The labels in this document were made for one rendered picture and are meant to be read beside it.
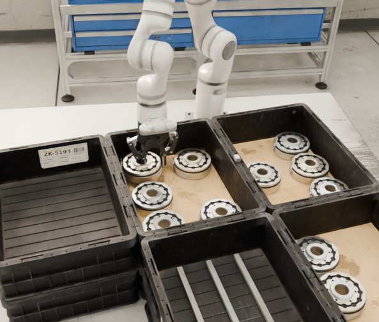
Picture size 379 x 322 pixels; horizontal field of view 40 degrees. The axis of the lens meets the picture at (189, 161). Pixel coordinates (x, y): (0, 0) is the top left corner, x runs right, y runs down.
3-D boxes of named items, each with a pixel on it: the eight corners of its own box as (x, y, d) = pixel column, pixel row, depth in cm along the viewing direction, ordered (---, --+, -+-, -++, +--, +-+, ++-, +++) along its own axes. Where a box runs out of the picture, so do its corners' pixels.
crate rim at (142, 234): (103, 140, 142) (103, 133, 140) (208, 123, 150) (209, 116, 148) (139, 245, 112) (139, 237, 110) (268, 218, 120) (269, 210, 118)
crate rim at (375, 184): (208, 123, 150) (209, 116, 148) (303, 108, 157) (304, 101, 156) (268, 218, 120) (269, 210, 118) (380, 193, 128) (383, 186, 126)
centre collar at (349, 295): (325, 283, 111) (326, 281, 111) (347, 280, 112) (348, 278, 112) (335, 302, 107) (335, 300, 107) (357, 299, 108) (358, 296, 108)
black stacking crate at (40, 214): (-5, 187, 140) (-14, 153, 133) (105, 168, 147) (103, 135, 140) (1, 306, 110) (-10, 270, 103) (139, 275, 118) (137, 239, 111)
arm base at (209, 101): (190, 114, 173) (195, 69, 162) (218, 114, 175) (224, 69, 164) (195, 131, 166) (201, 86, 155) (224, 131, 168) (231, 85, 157)
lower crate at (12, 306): (2, 217, 147) (-7, 184, 139) (108, 197, 154) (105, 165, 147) (9, 338, 117) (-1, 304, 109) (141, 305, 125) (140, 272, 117)
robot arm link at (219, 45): (243, 31, 149) (234, 82, 161) (218, 18, 154) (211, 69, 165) (221, 41, 144) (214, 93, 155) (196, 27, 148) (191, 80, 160)
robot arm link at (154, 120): (140, 137, 125) (140, 115, 121) (131, 112, 133) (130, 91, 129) (177, 131, 127) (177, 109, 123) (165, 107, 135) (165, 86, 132)
